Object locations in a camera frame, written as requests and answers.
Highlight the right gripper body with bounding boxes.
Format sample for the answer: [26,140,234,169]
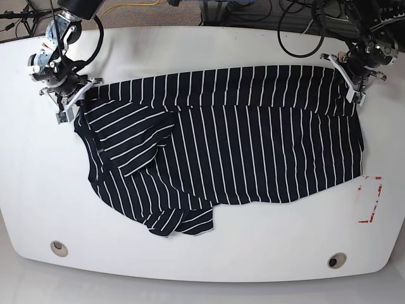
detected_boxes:
[39,75,104,116]

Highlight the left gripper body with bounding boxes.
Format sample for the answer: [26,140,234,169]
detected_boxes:
[320,52,387,103]

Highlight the navy white striped T-shirt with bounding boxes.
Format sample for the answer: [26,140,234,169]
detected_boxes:
[74,65,364,238]

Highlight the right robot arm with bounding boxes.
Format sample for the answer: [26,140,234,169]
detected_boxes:
[28,1,104,124]

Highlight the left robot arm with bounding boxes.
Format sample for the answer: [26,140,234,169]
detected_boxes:
[321,1,404,105]

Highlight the white power strip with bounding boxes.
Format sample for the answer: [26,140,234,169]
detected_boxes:
[378,4,404,25]

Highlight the black tripod stand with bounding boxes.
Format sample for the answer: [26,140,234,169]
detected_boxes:
[1,1,52,41]

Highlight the red tape rectangle marking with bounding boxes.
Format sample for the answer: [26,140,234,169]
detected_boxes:
[354,175,383,224]

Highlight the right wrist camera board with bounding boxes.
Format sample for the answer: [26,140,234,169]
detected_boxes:
[56,112,69,124]

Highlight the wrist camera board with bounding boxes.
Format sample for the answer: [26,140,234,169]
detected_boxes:
[56,112,69,124]
[352,92,366,106]

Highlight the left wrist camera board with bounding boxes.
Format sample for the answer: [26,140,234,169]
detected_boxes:
[352,92,366,106]

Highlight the white cable on floor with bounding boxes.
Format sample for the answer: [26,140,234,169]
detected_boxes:
[302,15,317,35]

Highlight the yellow cable on floor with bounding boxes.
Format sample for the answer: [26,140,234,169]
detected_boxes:
[96,0,159,30]

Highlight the left table cable grommet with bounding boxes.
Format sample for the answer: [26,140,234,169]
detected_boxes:
[50,241,68,257]

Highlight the table cable grommet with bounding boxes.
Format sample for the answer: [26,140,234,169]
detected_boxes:
[327,253,347,269]
[50,241,68,257]

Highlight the right table cable grommet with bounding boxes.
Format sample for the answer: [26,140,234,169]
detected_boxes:
[327,253,347,269]

